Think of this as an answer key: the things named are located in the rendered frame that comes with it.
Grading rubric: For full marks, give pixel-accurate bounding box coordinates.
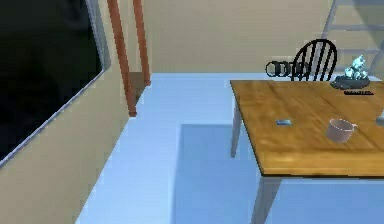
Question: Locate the wooden table with grey legs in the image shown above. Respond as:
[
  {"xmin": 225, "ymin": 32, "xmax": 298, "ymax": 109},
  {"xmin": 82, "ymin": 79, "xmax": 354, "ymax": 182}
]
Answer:
[{"xmin": 229, "ymin": 79, "xmax": 384, "ymax": 224}]

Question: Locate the black spindle-back chair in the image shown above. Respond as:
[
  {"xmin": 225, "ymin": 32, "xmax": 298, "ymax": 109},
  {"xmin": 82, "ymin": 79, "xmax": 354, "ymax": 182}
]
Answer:
[{"xmin": 265, "ymin": 38, "xmax": 338, "ymax": 82}]

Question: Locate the dark dish with pale crystals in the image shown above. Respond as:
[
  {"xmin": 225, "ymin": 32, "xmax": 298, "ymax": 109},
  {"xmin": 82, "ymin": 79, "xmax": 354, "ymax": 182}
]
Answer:
[{"xmin": 330, "ymin": 54, "xmax": 372, "ymax": 90}]

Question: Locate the grey shelf rack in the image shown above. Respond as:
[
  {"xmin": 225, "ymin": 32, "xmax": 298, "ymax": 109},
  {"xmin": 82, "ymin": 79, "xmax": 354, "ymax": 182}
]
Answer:
[{"xmin": 311, "ymin": 0, "xmax": 384, "ymax": 81}]

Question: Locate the red-brown door frame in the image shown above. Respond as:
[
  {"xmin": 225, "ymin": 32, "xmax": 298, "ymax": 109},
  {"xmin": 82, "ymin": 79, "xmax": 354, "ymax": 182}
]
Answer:
[{"xmin": 106, "ymin": 0, "xmax": 152, "ymax": 118}]

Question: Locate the dark window with grey frame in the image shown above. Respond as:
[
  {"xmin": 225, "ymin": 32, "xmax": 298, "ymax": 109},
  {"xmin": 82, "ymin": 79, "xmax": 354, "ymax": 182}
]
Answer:
[{"xmin": 0, "ymin": 0, "xmax": 112, "ymax": 169}]

